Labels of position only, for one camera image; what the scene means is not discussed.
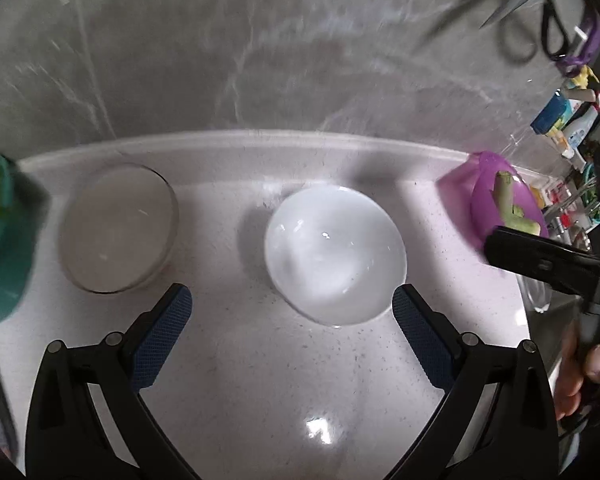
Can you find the person's right hand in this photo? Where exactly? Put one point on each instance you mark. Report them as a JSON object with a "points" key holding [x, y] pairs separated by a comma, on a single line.
{"points": [[574, 380]]}

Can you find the purple peeler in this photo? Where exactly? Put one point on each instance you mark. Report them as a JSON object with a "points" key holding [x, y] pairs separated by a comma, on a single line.
{"points": [[587, 40]]}

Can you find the clear glass bowl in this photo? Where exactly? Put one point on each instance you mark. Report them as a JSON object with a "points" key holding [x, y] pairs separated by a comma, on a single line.
{"points": [[117, 230], [537, 297]]}

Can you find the purple plastic basin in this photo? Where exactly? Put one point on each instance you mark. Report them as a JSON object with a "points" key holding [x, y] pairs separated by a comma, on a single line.
{"points": [[459, 195]]}

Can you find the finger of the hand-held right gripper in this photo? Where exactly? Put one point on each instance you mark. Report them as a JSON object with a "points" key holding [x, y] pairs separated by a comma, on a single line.
{"points": [[529, 257]]}

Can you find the small white bowl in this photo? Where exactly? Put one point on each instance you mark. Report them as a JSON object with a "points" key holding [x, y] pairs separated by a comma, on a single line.
{"points": [[335, 255]]}

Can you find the peeled green gourd piece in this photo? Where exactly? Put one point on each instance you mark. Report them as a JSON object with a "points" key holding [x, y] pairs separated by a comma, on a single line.
{"points": [[503, 190], [527, 222]]}

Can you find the white spray bottle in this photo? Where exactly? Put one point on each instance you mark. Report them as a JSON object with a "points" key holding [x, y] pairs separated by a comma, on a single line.
{"points": [[579, 130]]}

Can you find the teal plastic basket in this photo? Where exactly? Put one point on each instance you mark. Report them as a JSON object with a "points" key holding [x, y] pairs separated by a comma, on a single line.
{"points": [[10, 280]]}

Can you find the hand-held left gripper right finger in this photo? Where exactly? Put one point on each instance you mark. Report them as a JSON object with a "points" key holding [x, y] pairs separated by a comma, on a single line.
{"points": [[422, 335]]}

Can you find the yellow dish soap bottle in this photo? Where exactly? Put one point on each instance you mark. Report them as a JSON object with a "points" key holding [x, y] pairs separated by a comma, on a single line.
{"points": [[582, 77]]}

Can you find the blue utensil cup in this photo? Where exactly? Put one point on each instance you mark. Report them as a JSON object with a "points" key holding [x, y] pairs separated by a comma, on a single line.
{"points": [[549, 115]]}

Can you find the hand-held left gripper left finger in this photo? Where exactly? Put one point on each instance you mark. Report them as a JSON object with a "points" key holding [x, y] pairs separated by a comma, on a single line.
{"points": [[162, 335]]}

